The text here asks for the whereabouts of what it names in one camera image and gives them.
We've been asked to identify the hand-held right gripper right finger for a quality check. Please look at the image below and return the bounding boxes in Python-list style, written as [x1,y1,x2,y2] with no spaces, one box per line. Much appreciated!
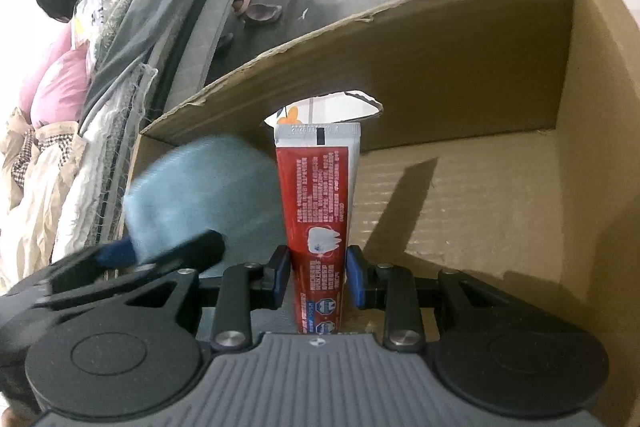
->
[346,245,516,353]

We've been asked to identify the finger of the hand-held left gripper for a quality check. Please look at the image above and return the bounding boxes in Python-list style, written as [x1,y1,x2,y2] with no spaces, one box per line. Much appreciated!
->
[119,230,227,289]
[34,238,137,304]

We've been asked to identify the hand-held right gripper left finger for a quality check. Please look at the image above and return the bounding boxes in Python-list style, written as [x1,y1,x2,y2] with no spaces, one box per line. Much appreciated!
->
[125,246,292,354]

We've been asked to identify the light blue cloth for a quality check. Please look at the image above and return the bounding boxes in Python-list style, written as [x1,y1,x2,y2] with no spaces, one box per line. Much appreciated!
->
[122,134,293,265]

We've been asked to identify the red toothpaste tube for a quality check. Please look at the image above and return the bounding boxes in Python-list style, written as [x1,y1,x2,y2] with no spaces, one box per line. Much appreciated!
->
[274,122,362,337]

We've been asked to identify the brown cardboard box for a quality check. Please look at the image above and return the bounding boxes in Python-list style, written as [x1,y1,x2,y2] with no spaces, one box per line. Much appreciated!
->
[116,0,640,427]

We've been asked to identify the beige blanket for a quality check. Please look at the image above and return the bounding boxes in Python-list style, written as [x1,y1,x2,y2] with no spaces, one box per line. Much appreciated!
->
[0,107,91,293]

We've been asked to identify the checked beige cloth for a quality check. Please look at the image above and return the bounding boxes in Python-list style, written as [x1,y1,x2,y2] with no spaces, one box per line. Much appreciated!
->
[10,123,81,195]

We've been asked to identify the brown shoe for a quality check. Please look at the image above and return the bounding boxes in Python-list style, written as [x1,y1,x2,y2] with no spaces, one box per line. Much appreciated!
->
[244,3,283,24]

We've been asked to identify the clear plastic bag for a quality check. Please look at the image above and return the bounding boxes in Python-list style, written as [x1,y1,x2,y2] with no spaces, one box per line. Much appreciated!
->
[70,0,121,73]

